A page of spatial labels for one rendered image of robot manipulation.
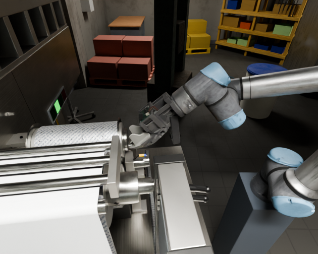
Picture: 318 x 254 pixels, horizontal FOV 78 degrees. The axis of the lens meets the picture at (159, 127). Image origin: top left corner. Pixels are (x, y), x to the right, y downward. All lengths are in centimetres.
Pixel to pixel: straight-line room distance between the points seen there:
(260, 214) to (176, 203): 77
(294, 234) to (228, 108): 169
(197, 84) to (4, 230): 47
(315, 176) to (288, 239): 138
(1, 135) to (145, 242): 59
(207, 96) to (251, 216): 64
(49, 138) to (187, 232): 49
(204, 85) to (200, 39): 535
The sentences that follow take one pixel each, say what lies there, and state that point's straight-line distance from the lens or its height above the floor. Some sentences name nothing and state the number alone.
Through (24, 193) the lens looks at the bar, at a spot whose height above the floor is 144.
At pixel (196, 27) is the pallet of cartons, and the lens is 618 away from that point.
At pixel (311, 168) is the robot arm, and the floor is 122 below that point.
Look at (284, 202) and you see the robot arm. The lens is 79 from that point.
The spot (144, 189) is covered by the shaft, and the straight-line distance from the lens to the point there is 40.
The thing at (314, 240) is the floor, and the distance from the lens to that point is 220.
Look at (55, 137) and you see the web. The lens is 64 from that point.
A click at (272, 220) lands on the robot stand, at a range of 109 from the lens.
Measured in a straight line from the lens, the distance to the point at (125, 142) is 62.
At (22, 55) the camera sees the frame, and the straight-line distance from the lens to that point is 88.
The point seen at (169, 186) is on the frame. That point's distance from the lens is 29.
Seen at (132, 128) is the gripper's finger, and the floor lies 129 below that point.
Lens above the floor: 167
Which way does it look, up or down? 37 degrees down
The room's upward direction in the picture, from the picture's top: straight up
